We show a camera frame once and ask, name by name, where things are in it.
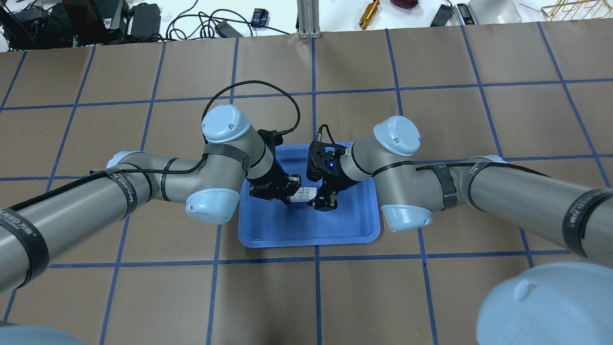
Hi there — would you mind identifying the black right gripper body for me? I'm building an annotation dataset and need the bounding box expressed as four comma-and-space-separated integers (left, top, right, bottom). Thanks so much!
316, 163, 360, 199

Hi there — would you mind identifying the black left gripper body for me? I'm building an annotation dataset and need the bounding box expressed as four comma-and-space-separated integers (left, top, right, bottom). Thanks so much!
248, 160, 294, 200

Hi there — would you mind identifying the white block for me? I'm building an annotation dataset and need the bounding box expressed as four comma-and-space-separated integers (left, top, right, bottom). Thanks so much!
289, 187, 309, 203
300, 186, 317, 202

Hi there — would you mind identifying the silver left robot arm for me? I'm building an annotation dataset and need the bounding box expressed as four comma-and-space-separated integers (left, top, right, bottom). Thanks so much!
1, 104, 301, 295

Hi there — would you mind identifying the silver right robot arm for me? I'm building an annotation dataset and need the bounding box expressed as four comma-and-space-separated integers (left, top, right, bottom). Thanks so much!
306, 115, 613, 345

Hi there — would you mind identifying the blue plastic tray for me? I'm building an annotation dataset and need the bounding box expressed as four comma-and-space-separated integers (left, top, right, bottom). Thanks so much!
238, 142, 381, 248

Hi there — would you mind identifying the blue small device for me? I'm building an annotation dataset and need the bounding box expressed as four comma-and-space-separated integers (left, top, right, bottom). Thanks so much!
251, 7, 269, 28

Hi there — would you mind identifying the yellow metal tool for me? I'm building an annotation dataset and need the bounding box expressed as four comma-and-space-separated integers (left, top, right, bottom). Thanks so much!
358, 0, 380, 30

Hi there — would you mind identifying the black power adapter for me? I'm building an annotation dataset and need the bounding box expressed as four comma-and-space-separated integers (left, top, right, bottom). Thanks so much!
431, 4, 454, 27

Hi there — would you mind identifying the black laptop adapter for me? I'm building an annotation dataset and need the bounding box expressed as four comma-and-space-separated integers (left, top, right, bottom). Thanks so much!
129, 3, 161, 37

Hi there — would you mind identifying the black equipment pile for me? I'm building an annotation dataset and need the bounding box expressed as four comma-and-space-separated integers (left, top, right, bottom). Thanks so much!
1, 0, 132, 50

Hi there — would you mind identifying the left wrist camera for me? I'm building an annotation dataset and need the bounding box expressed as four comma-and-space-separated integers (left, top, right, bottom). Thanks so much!
257, 129, 284, 156

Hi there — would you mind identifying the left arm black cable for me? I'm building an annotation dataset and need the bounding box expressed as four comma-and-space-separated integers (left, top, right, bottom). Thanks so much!
201, 80, 301, 139

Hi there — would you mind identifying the aluminium frame post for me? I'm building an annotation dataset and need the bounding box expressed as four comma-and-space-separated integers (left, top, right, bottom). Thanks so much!
297, 0, 320, 39

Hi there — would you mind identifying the gold wire rack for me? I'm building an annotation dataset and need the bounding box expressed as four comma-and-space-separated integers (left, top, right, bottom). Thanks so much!
539, 0, 613, 22

